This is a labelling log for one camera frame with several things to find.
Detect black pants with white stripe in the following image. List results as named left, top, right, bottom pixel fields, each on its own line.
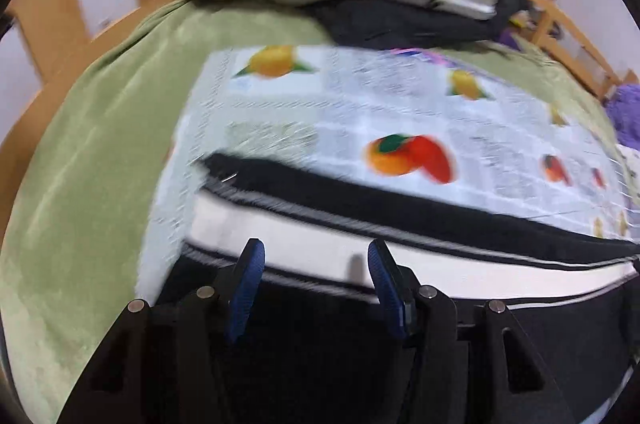
left=160, top=152, right=639, bottom=423

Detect fruit print table cloth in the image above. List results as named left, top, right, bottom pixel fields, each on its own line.
left=136, top=46, right=639, bottom=298

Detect green bed sheet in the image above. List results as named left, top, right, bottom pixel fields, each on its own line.
left=1, top=2, right=639, bottom=423

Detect black jacket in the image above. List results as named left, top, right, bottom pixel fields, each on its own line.
left=302, top=0, right=528, bottom=49

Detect purple plush toy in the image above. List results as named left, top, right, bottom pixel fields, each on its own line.
left=605, top=84, right=640, bottom=151

